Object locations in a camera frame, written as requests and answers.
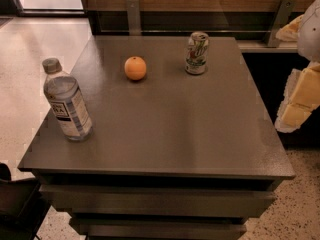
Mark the metal wall bracket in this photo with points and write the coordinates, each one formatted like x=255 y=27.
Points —
x=133 y=17
x=280 y=19

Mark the dark grey drawer cabinet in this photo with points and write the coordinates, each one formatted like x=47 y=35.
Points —
x=172 y=156

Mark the orange fruit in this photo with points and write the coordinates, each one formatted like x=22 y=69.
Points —
x=135 y=68

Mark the green white 7up can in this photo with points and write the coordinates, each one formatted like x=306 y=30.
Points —
x=197 y=51

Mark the right metal wall bracket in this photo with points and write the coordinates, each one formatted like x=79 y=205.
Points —
x=280 y=19

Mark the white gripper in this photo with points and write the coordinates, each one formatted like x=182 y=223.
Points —
x=310 y=34

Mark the grey ledge shelf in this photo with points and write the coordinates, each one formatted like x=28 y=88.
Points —
x=255 y=46

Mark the clear plastic water bottle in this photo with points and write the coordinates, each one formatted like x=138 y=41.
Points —
x=65 y=98

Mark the left metal wall bracket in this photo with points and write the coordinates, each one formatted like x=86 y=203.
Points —
x=133 y=17

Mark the black chair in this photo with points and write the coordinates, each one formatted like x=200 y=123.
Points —
x=22 y=207

